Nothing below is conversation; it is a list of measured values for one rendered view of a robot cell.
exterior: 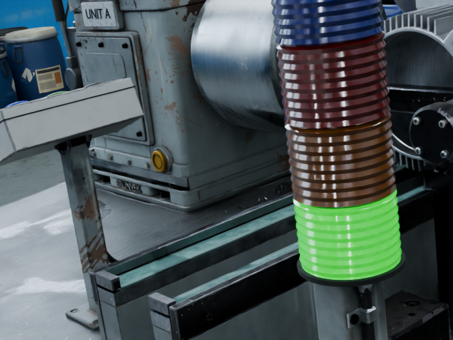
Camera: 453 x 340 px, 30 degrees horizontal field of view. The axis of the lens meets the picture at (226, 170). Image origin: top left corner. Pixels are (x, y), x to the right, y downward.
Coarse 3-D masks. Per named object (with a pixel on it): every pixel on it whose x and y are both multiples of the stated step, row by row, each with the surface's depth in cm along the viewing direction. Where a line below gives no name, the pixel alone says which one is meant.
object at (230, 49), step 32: (224, 0) 123; (256, 0) 118; (224, 32) 120; (256, 32) 115; (192, 64) 129; (224, 64) 121; (256, 64) 116; (224, 96) 124; (256, 96) 118; (256, 128) 128
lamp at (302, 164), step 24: (384, 120) 46; (288, 144) 48; (312, 144) 46; (336, 144) 45; (360, 144) 45; (384, 144) 46; (312, 168) 46; (336, 168) 46; (360, 168) 46; (384, 168) 46; (312, 192) 47; (336, 192) 46; (360, 192) 46; (384, 192) 47
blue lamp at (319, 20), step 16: (272, 0) 46; (288, 0) 44; (304, 0) 43; (320, 0) 43; (336, 0) 43; (352, 0) 43; (368, 0) 44; (288, 16) 44; (304, 16) 44; (320, 16) 43; (336, 16) 43; (352, 16) 43; (368, 16) 44; (288, 32) 45; (304, 32) 44; (320, 32) 44; (336, 32) 44; (352, 32) 44; (368, 32) 44
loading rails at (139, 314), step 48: (192, 240) 89; (240, 240) 89; (288, 240) 94; (432, 240) 94; (96, 288) 82; (144, 288) 82; (192, 288) 86; (240, 288) 76; (288, 288) 80; (384, 288) 89; (432, 288) 95; (144, 336) 83; (192, 336) 73; (240, 336) 77; (288, 336) 81
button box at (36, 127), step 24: (72, 96) 95; (96, 96) 97; (120, 96) 99; (0, 120) 91; (24, 120) 91; (48, 120) 93; (72, 120) 95; (96, 120) 96; (120, 120) 98; (0, 144) 93; (24, 144) 91; (48, 144) 93
